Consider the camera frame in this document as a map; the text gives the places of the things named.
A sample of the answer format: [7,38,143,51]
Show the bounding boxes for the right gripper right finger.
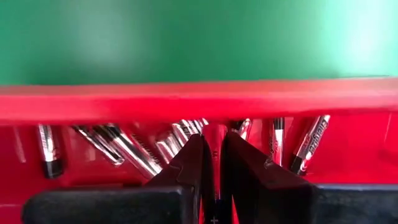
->
[224,132,318,224]

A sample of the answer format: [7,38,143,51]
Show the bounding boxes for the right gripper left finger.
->
[146,134,206,224]

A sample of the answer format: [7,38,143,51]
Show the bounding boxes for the red plastic bin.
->
[0,76,398,224]

